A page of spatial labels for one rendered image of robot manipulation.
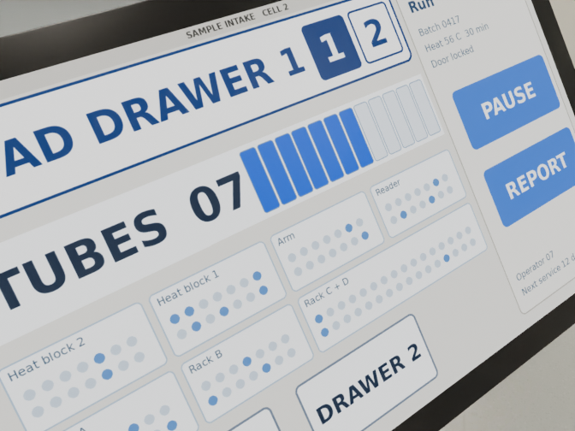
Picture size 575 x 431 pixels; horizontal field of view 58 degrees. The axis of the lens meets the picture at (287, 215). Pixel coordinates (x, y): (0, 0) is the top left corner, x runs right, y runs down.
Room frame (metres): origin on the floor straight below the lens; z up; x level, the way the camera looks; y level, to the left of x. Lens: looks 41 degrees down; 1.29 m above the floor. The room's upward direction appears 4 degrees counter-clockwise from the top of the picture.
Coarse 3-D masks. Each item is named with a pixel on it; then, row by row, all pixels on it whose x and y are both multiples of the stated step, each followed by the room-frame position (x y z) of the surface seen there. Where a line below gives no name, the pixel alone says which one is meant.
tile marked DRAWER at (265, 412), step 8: (264, 408) 0.15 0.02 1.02; (248, 416) 0.14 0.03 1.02; (256, 416) 0.14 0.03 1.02; (264, 416) 0.14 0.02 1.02; (272, 416) 0.14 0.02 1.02; (240, 424) 0.14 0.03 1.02; (248, 424) 0.14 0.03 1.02; (256, 424) 0.14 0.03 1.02; (264, 424) 0.14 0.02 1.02; (272, 424) 0.14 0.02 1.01
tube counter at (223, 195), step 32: (384, 96) 0.30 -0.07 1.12; (416, 96) 0.31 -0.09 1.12; (288, 128) 0.27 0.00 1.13; (320, 128) 0.27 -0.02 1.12; (352, 128) 0.28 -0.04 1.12; (384, 128) 0.29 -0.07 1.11; (416, 128) 0.29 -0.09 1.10; (224, 160) 0.24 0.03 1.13; (256, 160) 0.25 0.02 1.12; (288, 160) 0.25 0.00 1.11; (320, 160) 0.26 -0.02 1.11; (352, 160) 0.26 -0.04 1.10; (384, 160) 0.27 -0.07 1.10; (192, 192) 0.22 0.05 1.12; (224, 192) 0.23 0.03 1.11; (256, 192) 0.23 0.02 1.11; (288, 192) 0.24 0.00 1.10; (320, 192) 0.24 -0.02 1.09; (224, 224) 0.22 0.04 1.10
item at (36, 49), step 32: (160, 0) 0.30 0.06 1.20; (192, 0) 0.30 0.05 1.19; (224, 0) 0.31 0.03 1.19; (256, 0) 0.32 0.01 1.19; (544, 0) 0.41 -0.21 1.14; (32, 32) 0.26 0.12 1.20; (64, 32) 0.26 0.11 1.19; (96, 32) 0.27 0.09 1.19; (128, 32) 0.28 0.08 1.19; (160, 32) 0.28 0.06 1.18; (544, 32) 0.39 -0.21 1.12; (0, 64) 0.24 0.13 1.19; (32, 64) 0.25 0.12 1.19; (544, 320) 0.23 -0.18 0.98; (512, 352) 0.20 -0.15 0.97; (480, 384) 0.18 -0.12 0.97; (416, 416) 0.16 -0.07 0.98; (448, 416) 0.16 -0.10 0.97
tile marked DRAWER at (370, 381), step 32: (416, 320) 0.20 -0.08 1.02; (352, 352) 0.18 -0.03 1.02; (384, 352) 0.18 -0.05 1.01; (416, 352) 0.19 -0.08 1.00; (320, 384) 0.16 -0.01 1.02; (352, 384) 0.17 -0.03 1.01; (384, 384) 0.17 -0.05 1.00; (416, 384) 0.17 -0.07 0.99; (320, 416) 0.15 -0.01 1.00; (352, 416) 0.15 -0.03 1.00; (384, 416) 0.16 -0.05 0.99
